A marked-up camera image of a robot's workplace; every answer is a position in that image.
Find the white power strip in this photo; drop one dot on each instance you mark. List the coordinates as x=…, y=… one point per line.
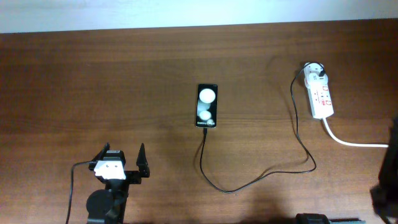
x=319, y=98

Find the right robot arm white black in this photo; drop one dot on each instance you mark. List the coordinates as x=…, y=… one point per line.
x=384, y=194

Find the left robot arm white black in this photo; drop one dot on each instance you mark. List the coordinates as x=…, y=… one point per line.
x=107, y=206

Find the white charger adapter plug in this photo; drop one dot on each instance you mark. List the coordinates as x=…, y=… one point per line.
x=313, y=80

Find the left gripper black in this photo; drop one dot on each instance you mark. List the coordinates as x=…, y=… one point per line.
x=134, y=175

